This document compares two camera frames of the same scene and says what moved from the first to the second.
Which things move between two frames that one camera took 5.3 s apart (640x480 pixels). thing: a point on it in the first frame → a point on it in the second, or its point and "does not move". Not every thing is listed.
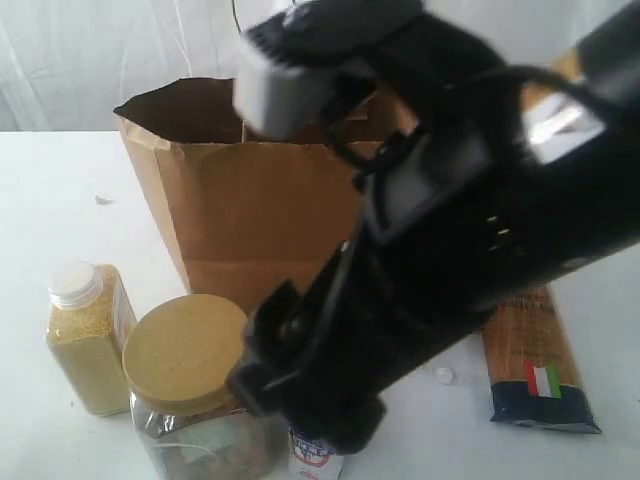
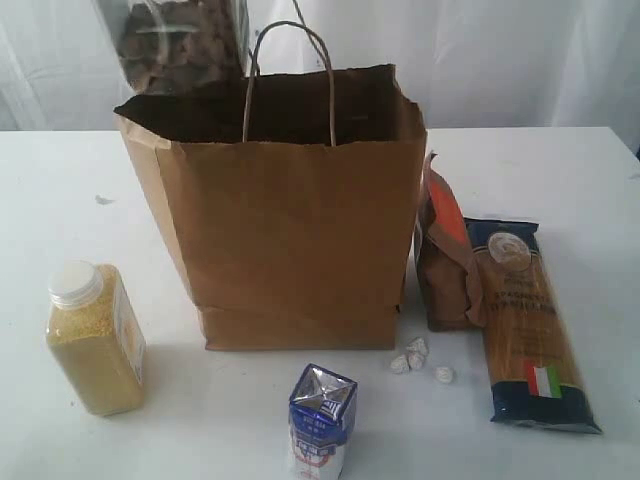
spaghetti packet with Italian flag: (534, 376) does not move
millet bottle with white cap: (91, 319) does not move
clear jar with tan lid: (187, 422) → (165, 44)
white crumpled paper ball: (445, 375) does not move
